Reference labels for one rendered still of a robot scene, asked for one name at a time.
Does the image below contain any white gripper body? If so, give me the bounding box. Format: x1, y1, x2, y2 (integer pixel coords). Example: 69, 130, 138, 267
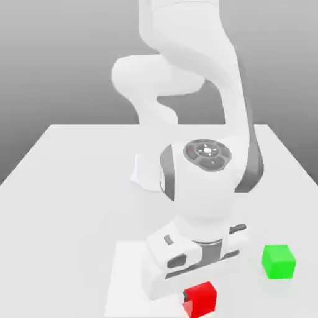
142, 231, 250, 301

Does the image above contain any small red cube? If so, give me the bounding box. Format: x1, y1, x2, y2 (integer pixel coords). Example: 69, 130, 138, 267
183, 281, 217, 318

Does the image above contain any small green cube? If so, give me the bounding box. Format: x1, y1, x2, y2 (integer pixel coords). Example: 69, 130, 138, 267
261, 244, 297, 280

